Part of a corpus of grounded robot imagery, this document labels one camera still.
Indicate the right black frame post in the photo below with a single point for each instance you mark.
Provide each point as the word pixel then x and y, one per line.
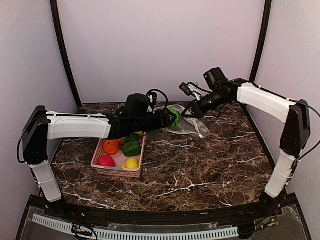
pixel 261 41

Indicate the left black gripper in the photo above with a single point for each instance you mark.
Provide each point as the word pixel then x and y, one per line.
pixel 164 120

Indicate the red toy fruit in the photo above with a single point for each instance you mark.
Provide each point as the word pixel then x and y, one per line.
pixel 106 161

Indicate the yellow toy lemon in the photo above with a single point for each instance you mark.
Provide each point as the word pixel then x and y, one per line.
pixel 131 163

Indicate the orange green toy mango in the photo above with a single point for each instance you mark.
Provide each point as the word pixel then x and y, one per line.
pixel 122 141

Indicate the black frame post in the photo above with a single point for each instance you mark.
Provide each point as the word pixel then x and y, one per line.
pixel 63 52
pixel 261 41

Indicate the black front rail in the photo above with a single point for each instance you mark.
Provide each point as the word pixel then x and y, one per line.
pixel 243 216

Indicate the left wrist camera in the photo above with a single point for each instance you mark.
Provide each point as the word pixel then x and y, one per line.
pixel 137 104

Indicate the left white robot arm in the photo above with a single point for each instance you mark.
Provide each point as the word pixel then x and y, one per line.
pixel 44 125

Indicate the clear dotted zip bag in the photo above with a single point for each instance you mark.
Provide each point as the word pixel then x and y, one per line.
pixel 187 126

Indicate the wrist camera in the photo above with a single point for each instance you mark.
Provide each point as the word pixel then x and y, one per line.
pixel 137 104
pixel 215 78

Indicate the white slotted cable duct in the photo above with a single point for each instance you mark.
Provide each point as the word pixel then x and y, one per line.
pixel 117 231

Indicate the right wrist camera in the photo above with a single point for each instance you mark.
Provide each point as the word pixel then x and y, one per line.
pixel 215 78

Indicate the orange toy fruit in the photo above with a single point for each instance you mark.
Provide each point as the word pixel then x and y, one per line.
pixel 111 147

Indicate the green toy watermelon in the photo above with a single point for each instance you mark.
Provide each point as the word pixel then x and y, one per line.
pixel 175 117

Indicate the pink plastic basket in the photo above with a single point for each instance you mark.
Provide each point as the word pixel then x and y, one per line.
pixel 119 159

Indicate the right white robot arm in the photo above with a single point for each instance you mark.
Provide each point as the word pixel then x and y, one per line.
pixel 293 114

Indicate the left black frame post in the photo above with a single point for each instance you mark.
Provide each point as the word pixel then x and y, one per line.
pixel 63 52

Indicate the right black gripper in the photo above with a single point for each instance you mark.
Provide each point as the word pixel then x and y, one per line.
pixel 198 111

